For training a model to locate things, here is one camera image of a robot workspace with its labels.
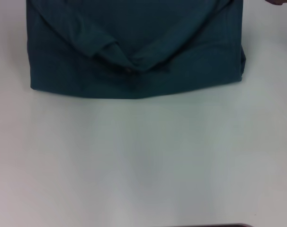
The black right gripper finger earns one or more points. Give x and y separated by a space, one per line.
273 2

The teal t-shirt with cream lettering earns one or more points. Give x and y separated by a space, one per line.
134 47

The dark flat edge object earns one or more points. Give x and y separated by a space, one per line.
226 225

